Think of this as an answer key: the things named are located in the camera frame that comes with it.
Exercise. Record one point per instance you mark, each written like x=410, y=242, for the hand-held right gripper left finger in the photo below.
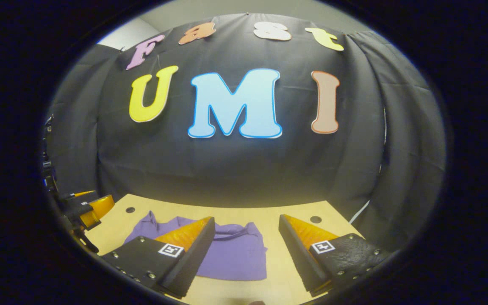
x=191, y=260

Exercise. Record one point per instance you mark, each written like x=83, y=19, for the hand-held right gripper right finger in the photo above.
x=298, y=258

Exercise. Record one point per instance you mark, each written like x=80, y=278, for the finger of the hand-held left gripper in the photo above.
x=81, y=193
x=98, y=209

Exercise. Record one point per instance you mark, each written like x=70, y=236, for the purple button shirt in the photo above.
x=235, y=254

